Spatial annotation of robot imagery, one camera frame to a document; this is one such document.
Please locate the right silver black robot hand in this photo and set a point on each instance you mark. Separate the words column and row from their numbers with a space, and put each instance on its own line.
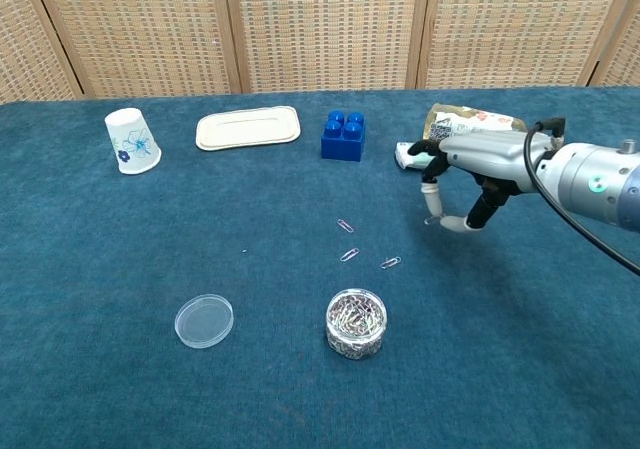
column 480, row 154

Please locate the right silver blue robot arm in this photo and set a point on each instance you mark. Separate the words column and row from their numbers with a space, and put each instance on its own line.
column 600, row 169

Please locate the clear jar of paperclips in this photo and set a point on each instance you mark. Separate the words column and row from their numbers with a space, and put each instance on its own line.
column 356, row 326

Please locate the clear round plastic lid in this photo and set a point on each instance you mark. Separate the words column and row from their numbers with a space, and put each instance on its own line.
column 204, row 321

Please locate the clear yellow liquid bottle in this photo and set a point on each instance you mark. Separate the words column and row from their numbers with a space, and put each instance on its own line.
column 465, row 119

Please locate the green white tissue pack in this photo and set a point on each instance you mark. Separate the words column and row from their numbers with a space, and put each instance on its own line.
column 404, row 161

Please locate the blue toy building block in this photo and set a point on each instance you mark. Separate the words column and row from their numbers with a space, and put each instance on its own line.
column 342, row 144

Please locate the woven wooden folding screen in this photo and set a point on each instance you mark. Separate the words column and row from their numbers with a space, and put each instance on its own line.
column 320, row 29

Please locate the beige rectangular tray lid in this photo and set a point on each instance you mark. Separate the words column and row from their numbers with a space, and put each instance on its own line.
column 247, row 128

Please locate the blue table cloth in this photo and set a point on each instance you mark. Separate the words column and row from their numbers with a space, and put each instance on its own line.
column 150, row 249

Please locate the white floral paper cup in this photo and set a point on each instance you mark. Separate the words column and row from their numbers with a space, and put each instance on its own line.
column 131, row 141

